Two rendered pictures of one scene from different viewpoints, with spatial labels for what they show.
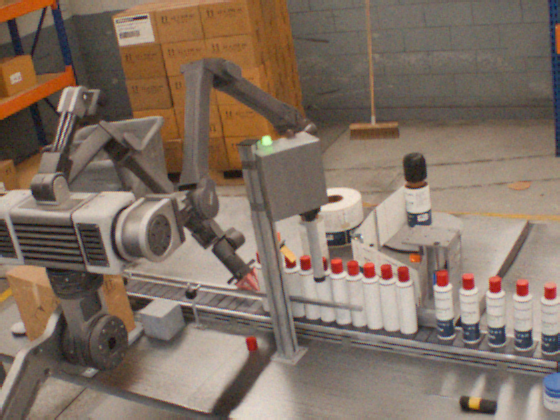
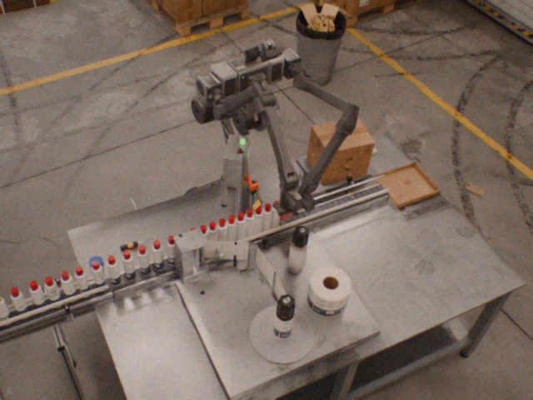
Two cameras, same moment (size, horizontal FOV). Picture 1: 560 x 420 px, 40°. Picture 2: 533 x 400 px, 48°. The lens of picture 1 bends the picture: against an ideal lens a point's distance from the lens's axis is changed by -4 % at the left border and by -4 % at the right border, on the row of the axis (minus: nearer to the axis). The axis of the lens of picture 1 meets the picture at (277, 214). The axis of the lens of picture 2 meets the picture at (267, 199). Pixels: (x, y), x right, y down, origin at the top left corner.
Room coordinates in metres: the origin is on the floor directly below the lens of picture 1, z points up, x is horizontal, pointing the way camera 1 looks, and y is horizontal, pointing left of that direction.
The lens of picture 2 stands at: (3.03, -1.87, 3.41)
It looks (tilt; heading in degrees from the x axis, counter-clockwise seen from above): 47 degrees down; 115
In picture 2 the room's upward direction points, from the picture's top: 5 degrees clockwise
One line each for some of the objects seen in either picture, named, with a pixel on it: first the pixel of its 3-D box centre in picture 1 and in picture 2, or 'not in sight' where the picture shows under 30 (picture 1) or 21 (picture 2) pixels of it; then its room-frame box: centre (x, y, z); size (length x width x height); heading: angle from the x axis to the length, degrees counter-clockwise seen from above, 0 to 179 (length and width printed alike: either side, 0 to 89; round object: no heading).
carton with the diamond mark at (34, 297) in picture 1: (70, 300); (339, 151); (2.28, 0.72, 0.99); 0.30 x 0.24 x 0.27; 49
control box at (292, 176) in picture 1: (288, 176); (236, 162); (2.01, -0.05, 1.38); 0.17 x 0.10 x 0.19; 110
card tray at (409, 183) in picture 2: not in sight; (406, 184); (2.71, 0.81, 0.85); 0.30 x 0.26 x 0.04; 55
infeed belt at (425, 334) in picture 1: (298, 318); (258, 235); (2.14, 0.00, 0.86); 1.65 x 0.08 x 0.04; 55
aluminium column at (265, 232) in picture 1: (269, 255); (241, 180); (1.99, 0.04, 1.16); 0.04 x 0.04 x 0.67; 55
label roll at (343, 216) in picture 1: (335, 217); (328, 291); (2.64, -0.20, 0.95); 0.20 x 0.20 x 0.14
